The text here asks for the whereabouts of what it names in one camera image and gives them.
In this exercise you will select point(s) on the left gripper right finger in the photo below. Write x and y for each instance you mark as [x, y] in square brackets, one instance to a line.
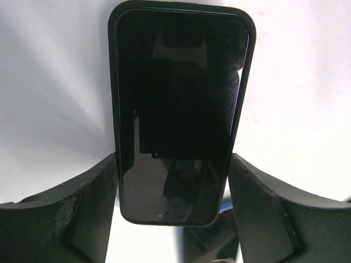
[277, 222]

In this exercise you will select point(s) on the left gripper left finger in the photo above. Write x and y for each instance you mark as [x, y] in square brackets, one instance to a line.
[70, 222]

